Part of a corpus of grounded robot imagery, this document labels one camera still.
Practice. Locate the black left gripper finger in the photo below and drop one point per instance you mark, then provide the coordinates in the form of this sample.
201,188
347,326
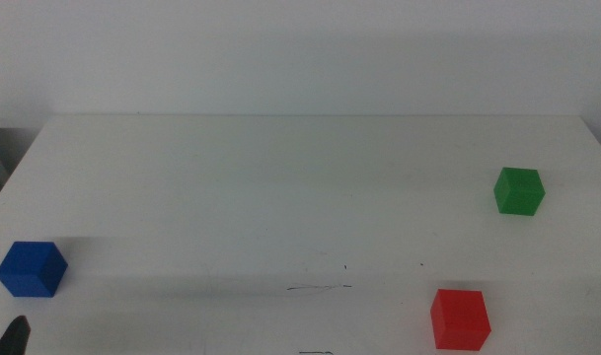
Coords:
14,340

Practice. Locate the blue cube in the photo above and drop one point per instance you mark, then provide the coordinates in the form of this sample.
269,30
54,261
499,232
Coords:
31,268

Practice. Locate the red cube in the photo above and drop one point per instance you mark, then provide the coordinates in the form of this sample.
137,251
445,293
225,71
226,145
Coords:
460,320

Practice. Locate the green cube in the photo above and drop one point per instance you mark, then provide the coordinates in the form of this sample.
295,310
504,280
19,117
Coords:
519,192

